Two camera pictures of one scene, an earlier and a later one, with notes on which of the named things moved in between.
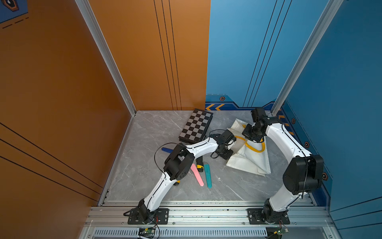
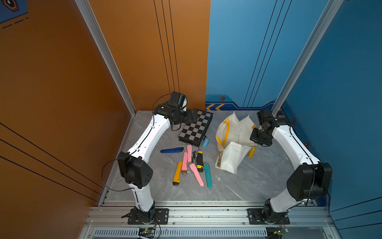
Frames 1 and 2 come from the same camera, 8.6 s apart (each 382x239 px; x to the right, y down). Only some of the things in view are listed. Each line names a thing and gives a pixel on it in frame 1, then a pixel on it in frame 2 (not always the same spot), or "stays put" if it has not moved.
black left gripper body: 226,153 to 185,116
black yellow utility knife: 199,164 stays put
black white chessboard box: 195,128 stays put
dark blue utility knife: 167,150 stays put
